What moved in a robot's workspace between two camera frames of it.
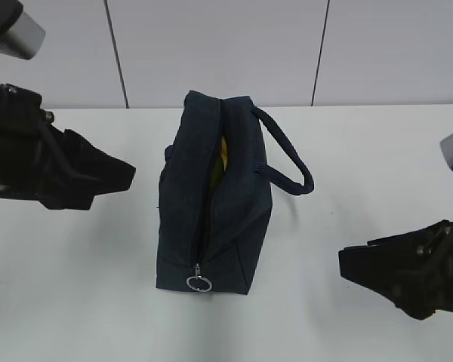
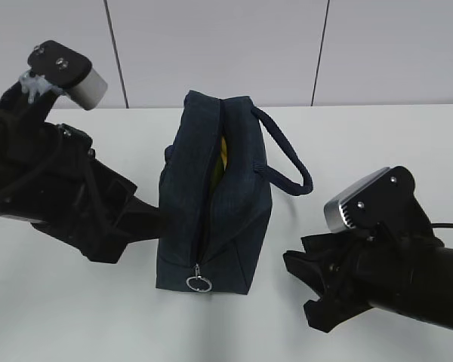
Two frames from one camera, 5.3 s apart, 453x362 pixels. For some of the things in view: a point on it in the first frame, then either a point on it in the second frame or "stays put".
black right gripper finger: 402,266 to 322,264
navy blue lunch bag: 214,197 stays put
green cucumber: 217,174 stays put
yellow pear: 223,151 stays put
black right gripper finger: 420,308 to 331,309
